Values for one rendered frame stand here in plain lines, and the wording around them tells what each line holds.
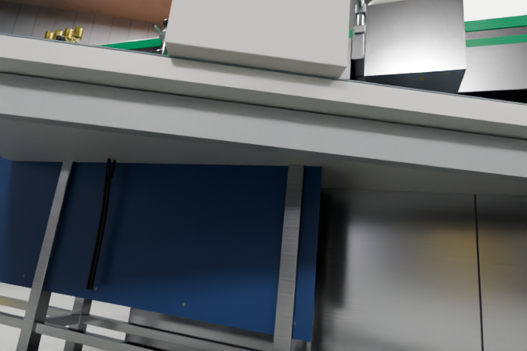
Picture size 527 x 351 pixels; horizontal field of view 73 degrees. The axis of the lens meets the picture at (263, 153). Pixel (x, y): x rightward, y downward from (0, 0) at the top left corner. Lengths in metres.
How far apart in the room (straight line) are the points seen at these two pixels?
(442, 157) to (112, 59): 0.49
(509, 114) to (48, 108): 0.65
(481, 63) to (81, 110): 0.88
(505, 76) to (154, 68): 0.81
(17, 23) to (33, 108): 4.32
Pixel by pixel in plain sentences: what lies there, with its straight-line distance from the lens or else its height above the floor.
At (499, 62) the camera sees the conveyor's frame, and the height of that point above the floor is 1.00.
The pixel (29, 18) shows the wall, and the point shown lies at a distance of 4.89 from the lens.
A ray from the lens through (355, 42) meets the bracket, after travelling 0.97.
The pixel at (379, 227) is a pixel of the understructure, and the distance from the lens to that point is 1.12.
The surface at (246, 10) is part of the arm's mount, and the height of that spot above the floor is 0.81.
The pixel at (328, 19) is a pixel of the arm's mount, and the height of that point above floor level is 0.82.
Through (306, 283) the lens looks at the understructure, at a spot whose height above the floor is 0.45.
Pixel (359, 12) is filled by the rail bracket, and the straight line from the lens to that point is 1.01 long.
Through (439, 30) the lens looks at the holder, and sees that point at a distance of 0.76.
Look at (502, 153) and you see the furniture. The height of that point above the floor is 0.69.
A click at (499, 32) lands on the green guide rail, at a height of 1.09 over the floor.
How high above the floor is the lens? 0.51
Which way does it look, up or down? 15 degrees up
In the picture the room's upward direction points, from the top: 6 degrees clockwise
